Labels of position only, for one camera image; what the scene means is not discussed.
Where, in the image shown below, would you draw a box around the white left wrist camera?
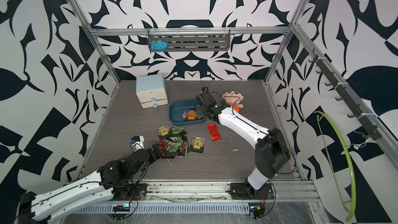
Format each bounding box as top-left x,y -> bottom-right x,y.
130,136 -> 145,152

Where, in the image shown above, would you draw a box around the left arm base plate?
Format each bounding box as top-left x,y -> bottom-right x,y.
113,183 -> 148,201

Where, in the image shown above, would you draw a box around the green pattern tea bag pile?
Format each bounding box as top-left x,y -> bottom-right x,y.
164,136 -> 188,157

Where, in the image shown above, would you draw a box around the grey perforated wall shelf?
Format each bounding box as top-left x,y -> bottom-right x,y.
147,28 -> 231,52

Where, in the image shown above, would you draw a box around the black wall hook rail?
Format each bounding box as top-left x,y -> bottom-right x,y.
311,53 -> 383,141

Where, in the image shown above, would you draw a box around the teal plastic storage box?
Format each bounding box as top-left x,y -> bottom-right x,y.
169,99 -> 207,126

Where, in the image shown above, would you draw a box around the green label tea bag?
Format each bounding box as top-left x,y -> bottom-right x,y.
170,126 -> 186,137

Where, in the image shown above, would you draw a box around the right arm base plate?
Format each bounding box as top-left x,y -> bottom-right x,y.
228,181 -> 273,200

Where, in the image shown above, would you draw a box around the red long tea sachet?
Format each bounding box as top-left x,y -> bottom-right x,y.
207,123 -> 221,142

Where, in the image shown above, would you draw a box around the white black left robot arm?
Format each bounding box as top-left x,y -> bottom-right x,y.
15,144 -> 165,224

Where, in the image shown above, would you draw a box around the blue crumpled item on shelf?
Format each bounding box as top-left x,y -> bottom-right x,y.
150,40 -> 169,52

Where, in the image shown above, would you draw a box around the green curved hose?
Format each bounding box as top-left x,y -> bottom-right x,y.
313,110 -> 357,222

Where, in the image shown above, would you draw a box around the yellow label tea bag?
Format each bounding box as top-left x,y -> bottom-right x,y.
157,125 -> 171,141

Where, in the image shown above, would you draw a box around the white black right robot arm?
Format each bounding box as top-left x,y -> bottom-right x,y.
196,88 -> 291,194

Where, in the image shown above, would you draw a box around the small blue cream drawer cabinet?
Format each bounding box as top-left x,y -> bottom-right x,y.
136,74 -> 169,108

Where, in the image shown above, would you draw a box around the plush doll orange pants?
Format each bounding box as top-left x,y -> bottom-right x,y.
222,90 -> 244,113

